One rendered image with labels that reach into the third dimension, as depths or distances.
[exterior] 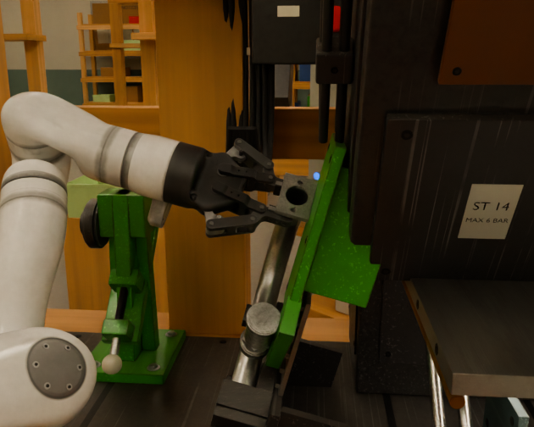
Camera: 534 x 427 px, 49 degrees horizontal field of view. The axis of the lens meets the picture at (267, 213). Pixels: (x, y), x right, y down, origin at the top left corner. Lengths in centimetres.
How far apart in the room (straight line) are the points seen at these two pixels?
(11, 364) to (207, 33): 61
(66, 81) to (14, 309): 1125
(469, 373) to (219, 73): 65
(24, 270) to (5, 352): 13
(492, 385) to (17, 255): 45
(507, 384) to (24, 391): 37
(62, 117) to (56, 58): 1120
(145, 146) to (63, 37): 1118
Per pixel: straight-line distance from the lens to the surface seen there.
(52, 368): 54
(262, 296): 76
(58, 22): 1189
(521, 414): 61
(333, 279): 62
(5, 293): 64
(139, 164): 68
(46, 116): 71
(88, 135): 71
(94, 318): 118
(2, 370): 53
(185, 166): 67
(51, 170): 69
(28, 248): 64
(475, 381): 47
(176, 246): 102
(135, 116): 109
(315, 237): 60
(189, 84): 97
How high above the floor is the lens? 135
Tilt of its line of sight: 14 degrees down
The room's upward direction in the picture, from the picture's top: straight up
